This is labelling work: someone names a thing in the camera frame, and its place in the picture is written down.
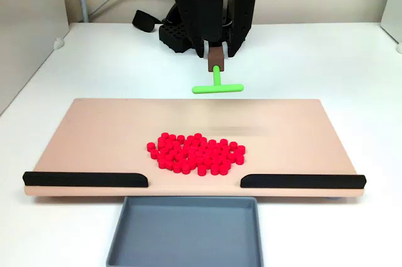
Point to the grey plastic tray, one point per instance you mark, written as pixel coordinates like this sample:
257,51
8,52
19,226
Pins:
188,235

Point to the black foam rail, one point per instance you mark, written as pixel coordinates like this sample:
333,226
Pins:
81,179
301,181

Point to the black table clamp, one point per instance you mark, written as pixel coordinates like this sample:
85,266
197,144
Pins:
143,21

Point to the green T pusher brown block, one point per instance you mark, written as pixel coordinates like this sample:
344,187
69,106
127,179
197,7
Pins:
216,75

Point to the white round knob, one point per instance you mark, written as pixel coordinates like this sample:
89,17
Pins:
399,48
58,44

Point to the beige flat board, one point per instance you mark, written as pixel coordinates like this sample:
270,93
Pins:
94,141

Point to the red cylindrical granule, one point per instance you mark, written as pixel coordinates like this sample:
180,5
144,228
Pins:
154,153
177,167
181,138
215,170
223,170
172,137
232,157
202,170
162,163
212,143
151,146
223,142
241,149
197,136
232,145
185,169
168,164
163,136
190,138
240,159

